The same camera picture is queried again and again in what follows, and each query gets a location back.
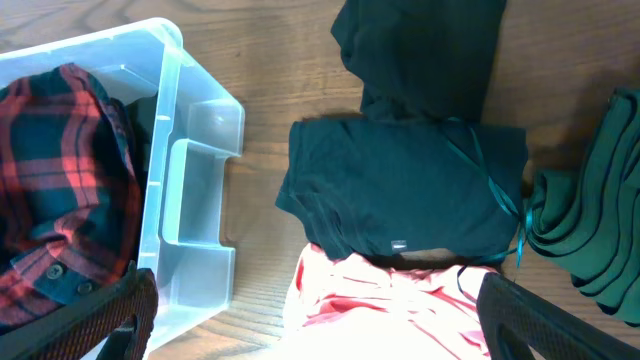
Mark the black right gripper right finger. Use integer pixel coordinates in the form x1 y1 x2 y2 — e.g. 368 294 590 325
477 273 639 360

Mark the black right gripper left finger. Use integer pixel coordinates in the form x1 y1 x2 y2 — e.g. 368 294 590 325
1 262 159 360

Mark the red navy plaid shirt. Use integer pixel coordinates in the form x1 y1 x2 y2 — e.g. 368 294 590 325
1 64 143 333

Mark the clear plastic storage bin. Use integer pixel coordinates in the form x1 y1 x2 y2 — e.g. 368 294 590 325
1 18 245 351

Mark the green folded garment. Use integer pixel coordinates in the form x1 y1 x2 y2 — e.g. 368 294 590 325
525 90 639 327

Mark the dark teal folded shirt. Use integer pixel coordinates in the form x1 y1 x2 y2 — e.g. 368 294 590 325
276 119 528 259

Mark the pink crumpled garment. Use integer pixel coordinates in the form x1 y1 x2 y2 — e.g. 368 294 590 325
271 244 491 360

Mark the black folded garment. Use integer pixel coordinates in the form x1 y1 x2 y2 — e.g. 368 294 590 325
331 0 506 122

